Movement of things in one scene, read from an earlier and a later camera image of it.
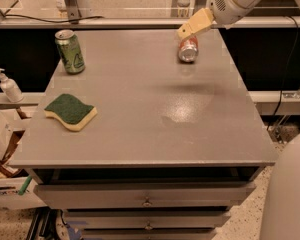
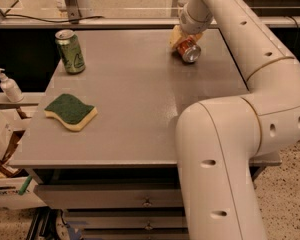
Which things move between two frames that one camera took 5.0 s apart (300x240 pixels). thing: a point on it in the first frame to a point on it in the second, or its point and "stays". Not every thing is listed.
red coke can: (188, 49) stays
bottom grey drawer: (149, 234) stays
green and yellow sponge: (70, 112) stays
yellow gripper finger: (185, 30) to (176, 36)
